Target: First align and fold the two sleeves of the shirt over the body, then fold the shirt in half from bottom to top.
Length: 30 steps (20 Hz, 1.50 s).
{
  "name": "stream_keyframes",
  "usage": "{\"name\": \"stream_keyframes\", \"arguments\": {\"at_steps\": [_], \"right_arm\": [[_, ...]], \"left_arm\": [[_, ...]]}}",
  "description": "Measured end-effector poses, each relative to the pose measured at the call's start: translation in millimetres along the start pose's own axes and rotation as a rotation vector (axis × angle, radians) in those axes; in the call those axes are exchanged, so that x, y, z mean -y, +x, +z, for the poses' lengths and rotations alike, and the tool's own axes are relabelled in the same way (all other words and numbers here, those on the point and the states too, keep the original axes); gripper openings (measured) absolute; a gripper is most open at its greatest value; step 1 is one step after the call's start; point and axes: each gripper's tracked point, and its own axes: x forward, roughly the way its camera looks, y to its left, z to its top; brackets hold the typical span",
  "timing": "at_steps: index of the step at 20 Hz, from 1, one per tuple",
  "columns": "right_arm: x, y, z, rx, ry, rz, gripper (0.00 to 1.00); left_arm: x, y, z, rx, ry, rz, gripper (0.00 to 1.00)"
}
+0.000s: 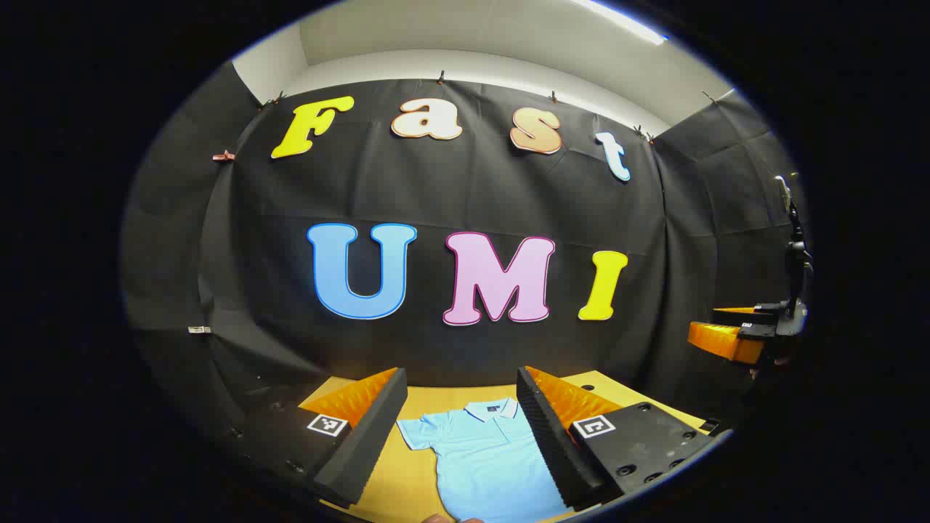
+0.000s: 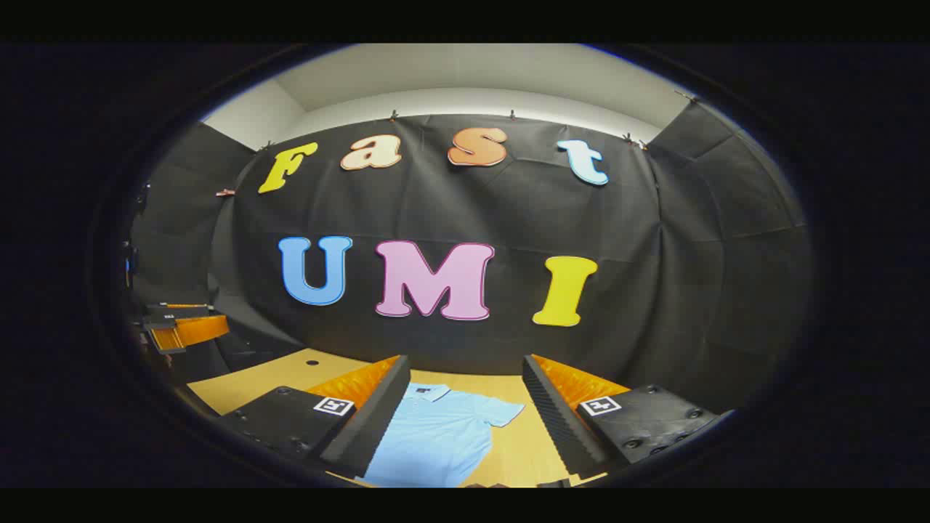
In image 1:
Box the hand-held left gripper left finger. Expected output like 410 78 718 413
214 367 409 509

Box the black backdrop cloth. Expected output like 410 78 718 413
120 62 811 466

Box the light blue T-shirt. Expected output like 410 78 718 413
396 397 571 523

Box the ceiling light strip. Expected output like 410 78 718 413
570 0 669 46

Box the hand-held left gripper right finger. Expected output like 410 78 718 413
516 365 733 512

